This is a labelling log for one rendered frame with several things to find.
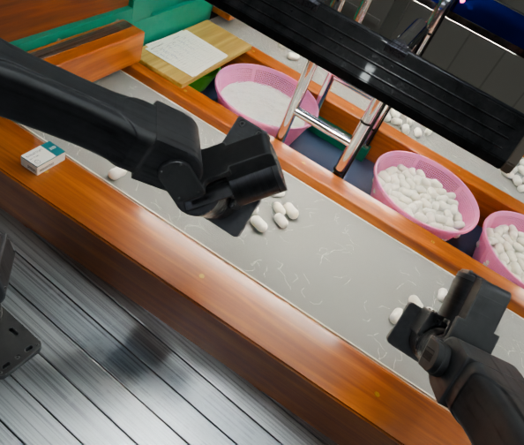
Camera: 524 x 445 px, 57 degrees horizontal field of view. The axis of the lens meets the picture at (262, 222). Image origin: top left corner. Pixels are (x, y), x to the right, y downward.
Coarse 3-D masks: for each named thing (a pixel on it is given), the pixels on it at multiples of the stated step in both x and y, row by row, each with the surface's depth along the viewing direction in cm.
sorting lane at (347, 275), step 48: (144, 96) 105; (144, 192) 86; (288, 192) 99; (240, 240) 86; (288, 240) 89; (336, 240) 94; (384, 240) 98; (288, 288) 82; (336, 288) 85; (384, 288) 89; (432, 288) 93; (384, 336) 81
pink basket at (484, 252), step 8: (488, 216) 111; (496, 216) 114; (504, 216) 115; (512, 216) 116; (520, 216) 116; (488, 224) 113; (496, 224) 116; (520, 224) 117; (480, 240) 109; (488, 240) 104; (480, 248) 108; (488, 248) 103; (480, 256) 108; (488, 256) 104; (496, 256) 101; (496, 264) 102; (496, 272) 103; (504, 272) 101; (512, 280) 100
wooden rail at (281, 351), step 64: (0, 128) 82; (0, 192) 80; (64, 192) 77; (128, 256) 73; (192, 256) 77; (192, 320) 74; (256, 320) 72; (256, 384) 75; (320, 384) 68; (384, 384) 72
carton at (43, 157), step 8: (48, 144) 80; (32, 152) 78; (40, 152) 79; (48, 152) 79; (56, 152) 80; (64, 152) 81; (24, 160) 77; (32, 160) 77; (40, 160) 77; (48, 160) 78; (56, 160) 80; (32, 168) 77; (40, 168) 77; (48, 168) 79
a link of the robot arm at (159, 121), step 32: (0, 64) 40; (32, 64) 42; (0, 96) 41; (32, 96) 41; (64, 96) 42; (96, 96) 44; (128, 96) 48; (64, 128) 44; (96, 128) 45; (128, 128) 45; (160, 128) 47; (192, 128) 51; (128, 160) 47; (160, 160) 48; (192, 160) 48
